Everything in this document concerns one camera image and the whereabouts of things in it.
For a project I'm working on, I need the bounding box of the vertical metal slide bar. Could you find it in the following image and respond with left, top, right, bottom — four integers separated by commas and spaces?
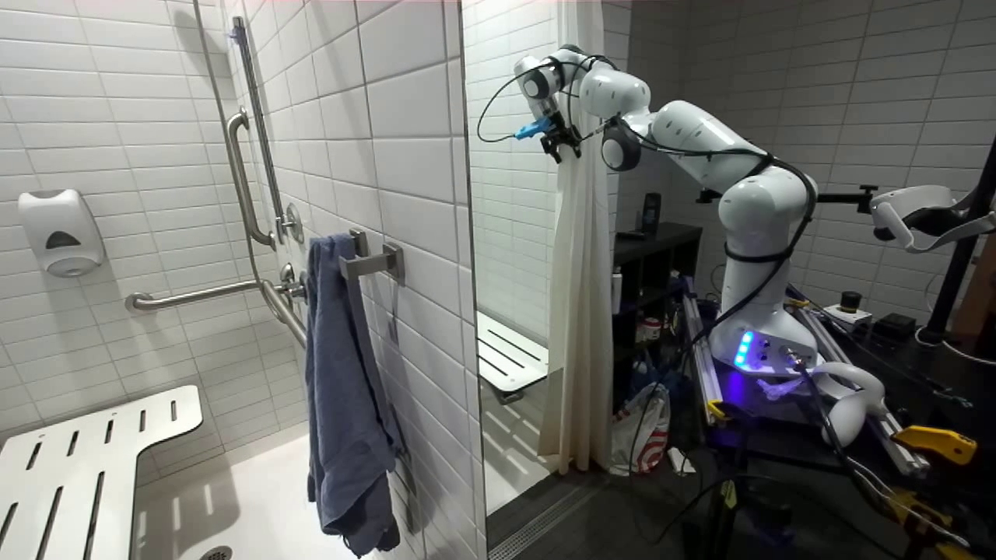
229, 13, 289, 242

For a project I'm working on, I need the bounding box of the yellow clamp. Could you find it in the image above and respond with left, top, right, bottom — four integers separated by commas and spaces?
894, 424, 980, 474

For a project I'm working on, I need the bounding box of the black camera stand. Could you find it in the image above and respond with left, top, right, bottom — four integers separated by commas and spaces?
814, 135, 996, 348

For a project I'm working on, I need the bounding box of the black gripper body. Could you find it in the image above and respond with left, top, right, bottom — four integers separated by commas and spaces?
539, 105, 585, 149

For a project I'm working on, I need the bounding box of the curved metal grab bar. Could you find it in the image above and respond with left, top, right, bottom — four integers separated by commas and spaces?
223, 108, 285, 251

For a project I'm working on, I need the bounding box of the aluminium extrusion rail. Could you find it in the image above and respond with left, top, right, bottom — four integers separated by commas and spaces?
677, 288, 733, 429
801, 308, 940, 481

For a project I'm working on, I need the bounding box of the black button box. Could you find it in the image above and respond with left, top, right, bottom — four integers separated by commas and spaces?
822, 288, 878, 335

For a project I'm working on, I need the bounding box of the blue cable connector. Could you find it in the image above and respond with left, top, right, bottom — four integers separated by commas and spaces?
515, 115, 555, 143

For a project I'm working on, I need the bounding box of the black shelf unit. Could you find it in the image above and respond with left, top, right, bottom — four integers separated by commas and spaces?
610, 217, 703, 413

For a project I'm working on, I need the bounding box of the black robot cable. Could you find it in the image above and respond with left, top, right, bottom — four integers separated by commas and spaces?
473, 54, 822, 344

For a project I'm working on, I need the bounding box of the L-shaped metal grab bar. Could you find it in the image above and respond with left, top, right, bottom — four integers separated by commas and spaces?
126, 247, 315, 353

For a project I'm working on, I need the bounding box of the small black device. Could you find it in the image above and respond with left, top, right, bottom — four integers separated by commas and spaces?
638, 190, 666, 241

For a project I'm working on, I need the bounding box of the metal towel bar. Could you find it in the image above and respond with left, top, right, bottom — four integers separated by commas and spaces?
339, 228, 409, 287

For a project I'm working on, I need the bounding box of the white textured shower curtain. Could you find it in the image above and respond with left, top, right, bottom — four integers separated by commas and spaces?
536, 0, 619, 480

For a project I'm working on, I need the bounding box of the white camera on arm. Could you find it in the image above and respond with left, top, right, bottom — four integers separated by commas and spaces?
868, 185, 966, 254

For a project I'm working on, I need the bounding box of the white bag with red print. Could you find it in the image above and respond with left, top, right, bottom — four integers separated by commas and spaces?
610, 379, 677, 481

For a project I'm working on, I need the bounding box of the blue hanging towel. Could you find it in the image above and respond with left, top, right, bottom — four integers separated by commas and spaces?
301, 230, 409, 560

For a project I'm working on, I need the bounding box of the perforated metal threshold strip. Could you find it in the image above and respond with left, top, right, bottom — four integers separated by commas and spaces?
487, 470, 599, 560

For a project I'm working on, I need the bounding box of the white wall soap dispenser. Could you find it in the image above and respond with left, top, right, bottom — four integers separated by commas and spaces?
15, 186, 108, 279

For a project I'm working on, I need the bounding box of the white slotted shower seat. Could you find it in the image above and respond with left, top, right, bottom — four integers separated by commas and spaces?
0, 384, 209, 560

